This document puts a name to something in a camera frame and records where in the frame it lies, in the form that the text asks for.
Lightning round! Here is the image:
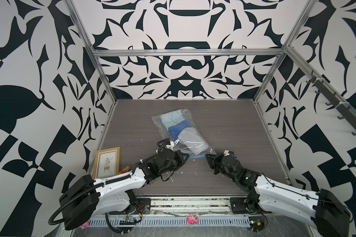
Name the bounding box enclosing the blue towel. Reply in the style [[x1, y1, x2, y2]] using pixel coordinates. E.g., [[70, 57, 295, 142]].
[[168, 124, 191, 141]]

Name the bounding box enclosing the grey towel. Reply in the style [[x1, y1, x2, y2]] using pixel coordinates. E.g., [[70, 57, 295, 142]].
[[178, 127, 210, 156]]

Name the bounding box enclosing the clear vacuum bag blue zip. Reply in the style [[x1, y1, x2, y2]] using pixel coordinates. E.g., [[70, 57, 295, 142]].
[[151, 109, 216, 158]]

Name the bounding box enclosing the light teal towel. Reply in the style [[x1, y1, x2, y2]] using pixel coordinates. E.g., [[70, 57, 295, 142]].
[[160, 110, 185, 129]]

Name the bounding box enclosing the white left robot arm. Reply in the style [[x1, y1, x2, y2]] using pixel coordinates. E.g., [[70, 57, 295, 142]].
[[48, 148, 189, 230]]

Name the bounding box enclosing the red yellow toy figure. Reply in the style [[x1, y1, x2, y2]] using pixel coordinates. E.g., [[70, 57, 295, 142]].
[[120, 166, 130, 174]]

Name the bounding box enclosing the green circuit board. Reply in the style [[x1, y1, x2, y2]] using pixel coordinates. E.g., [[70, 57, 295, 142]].
[[249, 217, 266, 233]]

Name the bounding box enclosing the pink plush toy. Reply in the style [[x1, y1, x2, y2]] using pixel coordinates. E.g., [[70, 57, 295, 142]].
[[80, 222, 89, 230]]

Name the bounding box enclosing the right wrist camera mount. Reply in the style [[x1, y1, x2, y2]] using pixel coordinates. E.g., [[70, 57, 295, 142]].
[[223, 150, 235, 158]]

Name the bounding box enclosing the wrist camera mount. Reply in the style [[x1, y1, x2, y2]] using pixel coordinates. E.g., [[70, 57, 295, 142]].
[[165, 140, 175, 150], [223, 150, 235, 158]]

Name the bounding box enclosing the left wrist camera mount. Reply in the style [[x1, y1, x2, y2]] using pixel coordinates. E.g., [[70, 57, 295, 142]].
[[165, 140, 175, 150]]

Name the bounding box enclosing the white slotted cable duct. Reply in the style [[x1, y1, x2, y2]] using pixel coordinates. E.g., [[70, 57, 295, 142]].
[[87, 215, 251, 228]]

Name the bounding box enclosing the wooden picture frame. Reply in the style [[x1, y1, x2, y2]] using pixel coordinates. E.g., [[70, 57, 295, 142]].
[[92, 147, 120, 179]]

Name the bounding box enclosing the pink toy on rail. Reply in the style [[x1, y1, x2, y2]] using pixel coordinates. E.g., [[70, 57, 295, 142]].
[[187, 213, 199, 225]]

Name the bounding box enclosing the grey wall hook rack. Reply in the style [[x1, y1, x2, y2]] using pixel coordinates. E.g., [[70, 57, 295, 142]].
[[306, 70, 356, 136]]

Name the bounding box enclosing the black corrugated cable conduit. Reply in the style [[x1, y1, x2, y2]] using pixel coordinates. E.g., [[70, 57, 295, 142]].
[[48, 138, 171, 226]]

